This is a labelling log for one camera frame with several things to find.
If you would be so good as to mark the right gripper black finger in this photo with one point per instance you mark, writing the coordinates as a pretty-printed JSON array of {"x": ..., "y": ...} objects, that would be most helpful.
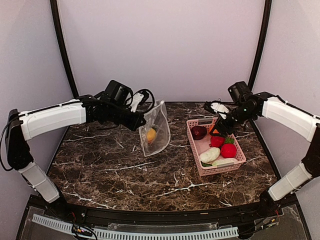
[
  {"x": 216, "y": 125},
  {"x": 226, "y": 132}
]

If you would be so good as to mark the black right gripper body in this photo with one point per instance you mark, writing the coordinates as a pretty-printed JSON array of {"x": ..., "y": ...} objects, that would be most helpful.
[{"x": 240, "y": 112}]

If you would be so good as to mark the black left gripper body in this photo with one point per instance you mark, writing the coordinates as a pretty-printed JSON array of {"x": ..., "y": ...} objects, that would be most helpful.
[{"x": 116, "y": 115}]

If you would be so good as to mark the red toy pomegranate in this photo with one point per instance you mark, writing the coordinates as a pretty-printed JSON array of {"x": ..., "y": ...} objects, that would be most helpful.
[{"x": 217, "y": 141}]

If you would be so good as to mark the red toy tomato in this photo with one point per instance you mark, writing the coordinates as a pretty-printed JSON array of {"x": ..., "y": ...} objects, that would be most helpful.
[{"x": 228, "y": 151}]

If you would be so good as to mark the dark purple toy onion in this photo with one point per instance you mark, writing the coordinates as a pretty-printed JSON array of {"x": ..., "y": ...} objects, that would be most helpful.
[{"x": 198, "y": 132}]

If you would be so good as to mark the yellow toy pear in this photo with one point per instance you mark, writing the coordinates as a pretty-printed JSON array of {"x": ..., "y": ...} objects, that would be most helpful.
[{"x": 151, "y": 135}]

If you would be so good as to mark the clear zip top bag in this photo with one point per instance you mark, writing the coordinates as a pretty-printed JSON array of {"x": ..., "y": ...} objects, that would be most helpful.
[{"x": 156, "y": 118}]

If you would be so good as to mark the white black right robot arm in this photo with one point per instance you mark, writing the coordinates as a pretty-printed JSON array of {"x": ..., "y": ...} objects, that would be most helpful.
[{"x": 272, "y": 107}]

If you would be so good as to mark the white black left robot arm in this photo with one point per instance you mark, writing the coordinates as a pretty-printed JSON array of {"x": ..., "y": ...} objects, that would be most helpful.
[{"x": 24, "y": 126}]

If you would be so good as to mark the green toy leaf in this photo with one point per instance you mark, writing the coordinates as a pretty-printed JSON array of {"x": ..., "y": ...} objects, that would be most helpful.
[{"x": 229, "y": 140}]

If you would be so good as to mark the pink perforated plastic basket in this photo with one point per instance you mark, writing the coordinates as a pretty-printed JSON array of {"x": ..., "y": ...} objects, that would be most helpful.
[{"x": 201, "y": 146}]

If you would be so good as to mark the white toy radish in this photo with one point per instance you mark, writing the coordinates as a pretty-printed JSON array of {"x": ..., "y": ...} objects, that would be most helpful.
[{"x": 210, "y": 155}]

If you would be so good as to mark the pale green toy cabbage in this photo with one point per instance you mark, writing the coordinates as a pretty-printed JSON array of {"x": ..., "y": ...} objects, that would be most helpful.
[{"x": 224, "y": 161}]

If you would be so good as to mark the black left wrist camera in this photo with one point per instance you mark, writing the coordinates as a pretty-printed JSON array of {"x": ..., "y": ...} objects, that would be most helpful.
[{"x": 116, "y": 93}]

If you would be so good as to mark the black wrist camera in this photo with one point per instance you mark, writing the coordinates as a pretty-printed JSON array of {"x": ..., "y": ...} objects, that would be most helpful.
[
  {"x": 116, "y": 93},
  {"x": 239, "y": 92}
]

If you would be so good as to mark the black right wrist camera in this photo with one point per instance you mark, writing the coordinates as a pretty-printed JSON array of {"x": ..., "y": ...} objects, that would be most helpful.
[{"x": 239, "y": 92}]

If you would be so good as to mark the black front mounting rail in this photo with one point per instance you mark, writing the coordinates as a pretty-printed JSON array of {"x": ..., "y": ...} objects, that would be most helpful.
[{"x": 288, "y": 215}]

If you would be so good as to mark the grey slotted cable duct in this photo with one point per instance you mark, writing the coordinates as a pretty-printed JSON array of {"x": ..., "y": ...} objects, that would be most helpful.
[{"x": 116, "y": 231}]

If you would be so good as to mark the black right frame post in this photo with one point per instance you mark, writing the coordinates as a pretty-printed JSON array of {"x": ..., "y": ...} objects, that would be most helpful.
[{"x": 261, "y": 43}]

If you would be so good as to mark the black frame post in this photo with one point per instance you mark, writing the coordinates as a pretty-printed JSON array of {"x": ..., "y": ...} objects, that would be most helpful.
[
  {"x": 261, "y": 43},
  {"x": 62, "y": 47}
]

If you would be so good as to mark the black left frame post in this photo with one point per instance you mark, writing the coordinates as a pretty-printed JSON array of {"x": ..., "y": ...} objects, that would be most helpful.
[{"x": 62, "y": 47}]

